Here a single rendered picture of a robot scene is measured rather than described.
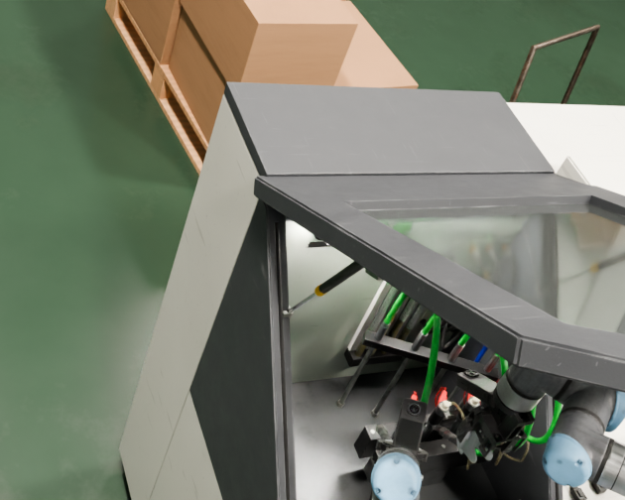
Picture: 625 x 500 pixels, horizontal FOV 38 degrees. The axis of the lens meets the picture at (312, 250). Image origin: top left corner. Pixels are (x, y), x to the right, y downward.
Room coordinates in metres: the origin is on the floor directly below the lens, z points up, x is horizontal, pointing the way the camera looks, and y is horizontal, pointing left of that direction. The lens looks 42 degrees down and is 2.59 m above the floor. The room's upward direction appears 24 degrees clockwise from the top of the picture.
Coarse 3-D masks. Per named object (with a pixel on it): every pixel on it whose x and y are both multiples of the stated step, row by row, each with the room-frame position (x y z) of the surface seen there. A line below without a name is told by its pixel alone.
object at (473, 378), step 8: (464, 376) 1.19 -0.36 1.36; (472, 376) 1.19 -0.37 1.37; (480, 376) 1.20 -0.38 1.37; (456, 384) 1.19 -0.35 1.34; (464, 384) 1.18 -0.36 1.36; (472, 384) 1.17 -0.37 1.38; (480, 384) 1.17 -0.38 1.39; (488, 384) 1.17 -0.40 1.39; (496, 384) 1.18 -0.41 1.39; (472, 392) 1.16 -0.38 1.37; (480, 392) 1.15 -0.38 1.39; (488, 392) 1.14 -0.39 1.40; (480, 400) 1.14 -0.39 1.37; (488, 400) 1.13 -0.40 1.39
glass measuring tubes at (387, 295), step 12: (384, 288) 1.51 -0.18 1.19; (384, 300) 1.50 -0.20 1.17; (396, 300) 1.53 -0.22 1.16; (408, 300) 1.55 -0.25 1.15; (372, 312) 1.51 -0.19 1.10; (384, 312) 1.50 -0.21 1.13; (396, 312) 1.52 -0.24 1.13; (408, 312) 1.54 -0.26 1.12; (420, 312) 1.56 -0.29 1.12; (360, 324) 1.51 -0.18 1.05; (372, 324) 1.50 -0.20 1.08; (396, 324) 1.54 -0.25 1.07; (408, 324) 1.56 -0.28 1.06; (360, 336) 1.51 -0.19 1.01; (396, 336) 1.58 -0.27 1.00; (348, 348) 1.51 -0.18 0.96; (360, 348) 1.50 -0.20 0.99; (348, 360) 1.49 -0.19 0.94; (360, 360) 1.50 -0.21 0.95; (372, 360) 1.52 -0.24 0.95; (384, 360) 1.54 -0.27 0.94; (396, 360) 1.56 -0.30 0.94
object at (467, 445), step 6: (468, 432) 1.12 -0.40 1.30; (474, 432) 1.12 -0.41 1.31; (468, 438) 1.12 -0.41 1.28; (474, 438) 1.12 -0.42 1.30; (462, 444) 1.13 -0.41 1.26; (468, 444) 1.12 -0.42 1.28; (474, 444) 1.11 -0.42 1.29; (462, 450) 1.14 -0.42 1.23; (468, 450) 1.11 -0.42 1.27; (474, 450) 1.11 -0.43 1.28; (468, 456) 1.11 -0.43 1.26; (474, 456) 1.10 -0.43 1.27; (474, 462) 1.09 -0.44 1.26
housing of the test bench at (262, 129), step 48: (240, 96) 1.53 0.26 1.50; (288, 96) 1.60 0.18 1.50; (336, 96) 1.67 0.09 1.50; (384, 96) 1.75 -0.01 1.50; (432, 96) 1.83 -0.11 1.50; (480, 96) 1.92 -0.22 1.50; (240, 144) 1.44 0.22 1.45; (288, 144) 1.45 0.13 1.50; (336, 144) 1.51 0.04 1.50; (384, 144) 1.58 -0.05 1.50; (432, 144) 1.65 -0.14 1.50; (480, 144) 1.73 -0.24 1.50; (528, 144) 1.81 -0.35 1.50; (576, 144) 1.95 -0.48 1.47; (624, 144) 2.05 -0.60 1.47; (240, 192) 1.39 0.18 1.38; (192, 240) 1.50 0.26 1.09; (240, 240) 1.34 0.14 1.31; (192, 288) 1.45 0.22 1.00; (192, 336) 1.39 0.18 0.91; (144, 384) 1.52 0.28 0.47; (144, 432) 1.46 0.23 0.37; (144, 480) 1.38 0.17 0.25
